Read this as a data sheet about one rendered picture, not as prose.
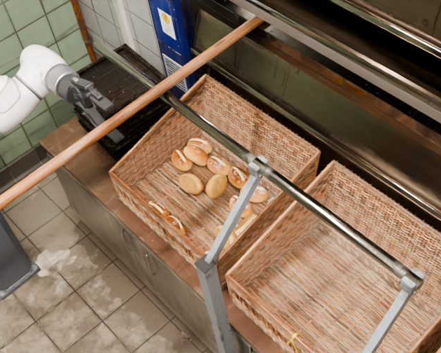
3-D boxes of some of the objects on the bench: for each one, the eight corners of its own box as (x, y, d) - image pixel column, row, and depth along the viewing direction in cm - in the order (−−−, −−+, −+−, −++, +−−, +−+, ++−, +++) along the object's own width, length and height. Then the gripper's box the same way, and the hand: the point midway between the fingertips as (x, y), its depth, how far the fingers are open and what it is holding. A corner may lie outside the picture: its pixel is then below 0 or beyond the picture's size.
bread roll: (205, 163, 259) (213, 152, 257) (203, 170, 252) (212, 159, 250) (183, 148, 257) (191, 136, 255) (180, 154, 251) (189, 143, 249)
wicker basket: (215, 124, 270) (205, 70, 249) (325, 203, 240) (325, 149, 218) (115, 198, 252) (95, 147, 231) (220, 294, 222) (208, 245, 201)
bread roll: (185, 183, 253) (190, 167, 251) (205, 197, 248) (211, 180, 246) (175, 185, 249) (180, 169, 247) (195, 199, 244) (201, 182, 242)
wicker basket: (333, 209, 238) (333, 155, 217) (476, 314, 207) (492, 264, 186) (227, 300, 221) (215, 251, 199) (365, 429, 190) (369, 388, 169)
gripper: (68, 47, 192) (115, 83, 180) (90, 109, 210) (135, 146, 198) (45, 61, 189) (92, 99, 177) (70, 123, 207) (114, 161, 196)
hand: (111, 120), depth 189 cm, fingers open, 12 cm apart
